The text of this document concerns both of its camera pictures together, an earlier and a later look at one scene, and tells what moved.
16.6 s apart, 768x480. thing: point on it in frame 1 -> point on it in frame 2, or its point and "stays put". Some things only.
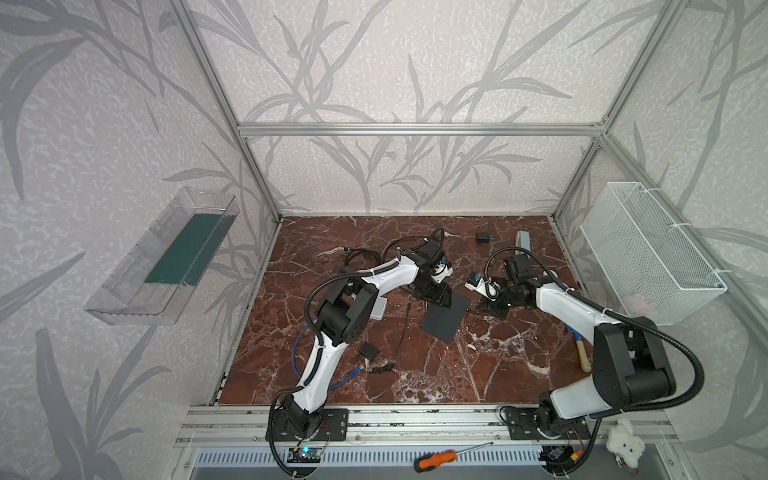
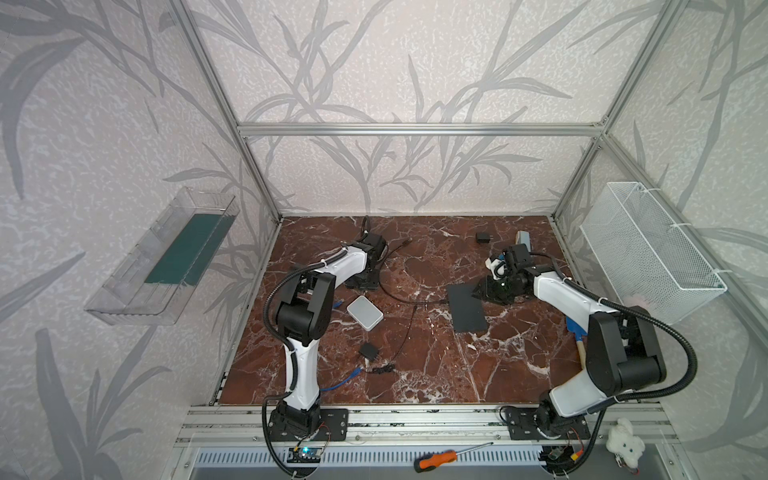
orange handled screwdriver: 429,462 stays put
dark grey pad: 442,322 -> 468,313
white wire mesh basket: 649,272 stays put
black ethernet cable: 411,237 -> 364,229
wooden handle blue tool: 584,357 stays put
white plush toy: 622,442 stays put
